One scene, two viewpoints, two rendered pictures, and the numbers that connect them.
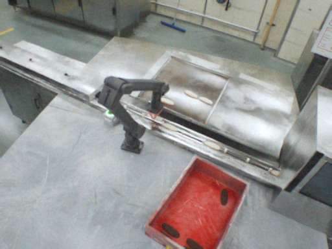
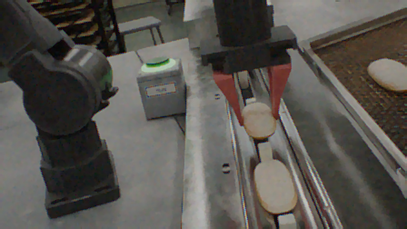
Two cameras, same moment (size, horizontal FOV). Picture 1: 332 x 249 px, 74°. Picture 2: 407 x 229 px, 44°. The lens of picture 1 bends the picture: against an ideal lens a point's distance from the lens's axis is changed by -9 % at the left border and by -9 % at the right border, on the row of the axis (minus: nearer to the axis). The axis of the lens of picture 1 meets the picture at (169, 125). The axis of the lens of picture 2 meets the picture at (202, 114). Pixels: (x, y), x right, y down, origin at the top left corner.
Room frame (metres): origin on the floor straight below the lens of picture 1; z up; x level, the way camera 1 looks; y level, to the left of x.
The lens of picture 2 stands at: (0.86, -0.39, 1.11)
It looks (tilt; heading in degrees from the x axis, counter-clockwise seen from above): 21 degrees down; 72
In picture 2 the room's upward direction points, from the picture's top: 11 degrees counter-clockwise
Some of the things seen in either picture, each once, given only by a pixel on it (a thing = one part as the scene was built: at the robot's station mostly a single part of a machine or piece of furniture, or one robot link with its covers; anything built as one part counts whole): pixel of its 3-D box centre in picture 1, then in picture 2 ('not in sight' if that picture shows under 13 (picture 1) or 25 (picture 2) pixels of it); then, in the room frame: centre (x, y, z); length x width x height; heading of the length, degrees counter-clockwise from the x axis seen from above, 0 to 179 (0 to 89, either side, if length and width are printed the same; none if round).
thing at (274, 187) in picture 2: (170, 126); (273, 182); (1.04, 0.00, 0.86); 0.10 x 0.04 x 0.01; 69
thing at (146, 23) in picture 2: not in sight; (142, 53); (1.67, 3.27, 0.23); 0.36 x 0.36 x 0.46; 88
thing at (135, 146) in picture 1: (132, 141); (74, 158); (0.88, 0.20, 0.86); 0.12 x 0.09 x 0.08; 82
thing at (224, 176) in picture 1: (200, 207); not in sight; (0.52, -0.20, 0.87); 0.49 x 0.34 x 0.10; 154
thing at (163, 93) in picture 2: (111, 118); (167, 96); (1.05, 0.37, 0.84); 0.08 x 0.08 x 0.11; 69
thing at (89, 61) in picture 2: (133, 130); (74, 95); (0.90, 0.20, 0.94); 0.09 x 0.05 x 0.10; 154
